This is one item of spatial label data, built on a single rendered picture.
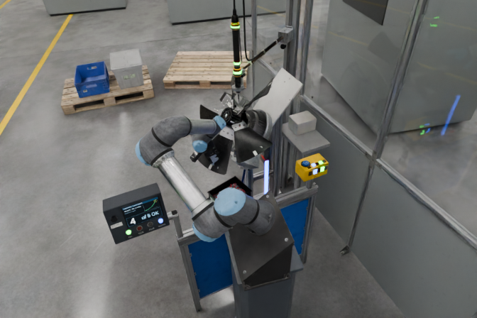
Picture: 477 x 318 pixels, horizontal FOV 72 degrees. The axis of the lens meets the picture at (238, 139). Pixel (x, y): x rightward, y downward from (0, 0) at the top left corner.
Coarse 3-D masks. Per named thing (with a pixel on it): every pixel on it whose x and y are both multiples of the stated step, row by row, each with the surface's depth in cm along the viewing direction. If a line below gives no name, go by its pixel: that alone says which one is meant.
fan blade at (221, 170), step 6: (216, 138) 209; (222, 138) 208; (228, 138) 208; (216, 144) 208; (222, 144) 208; (228, 144) 208; (216, 150) 208; (222, 150) 208; (228, 150) 208; (204, 156) 211; (216, 156) 208; (222, 156) 208; (228, 156) 208; (204, 162) 211; (216, 162) 208; (222, 162) 208; (228, 162) 207; (222, 168) 207; (222, 174) 206
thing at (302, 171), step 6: (312, 156) 194; (318, 156) 194; (300, 162) 191; (312, 162) 190; (318, 162) 190; (300, 168) 189; (306, 168) 186; (312, 168) 186; (300, 174) 191; (306, 174) 187; (312, 174) 189; (318, 174) 191; (324, 174) 194; (306, 180) 190
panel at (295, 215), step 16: (288, 208) 207; (304, 208) 215; (288, 224) 218; (304, 224) 226; (224, 240) 198; (192, 256) 194; (208, 256) 201; (224, 256) 208; (208, 272) 211; (224, 272) 219; (208, 288) 222; (224, 288) 231
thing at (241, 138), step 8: (248, 128) 199; (240, 136) 194; (248, 136) 193; (256, 136) 193; (240, 144) 191; (248, 144) 189; (256, 144) 188; (264, 144) 187; (272, 144) 185; (240, 152) 188; (248, 152) 186; (256, 152) 185; (240, 160) 185
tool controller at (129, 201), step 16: (128, 192) 155; (144, 192) 153; (160, 192) 152; (112, 208) 145; (128, 208) 148; (144, 208) 151; (160, 208) 154; (112, 224) 147; (144, 224) 154; (160, 224) 157
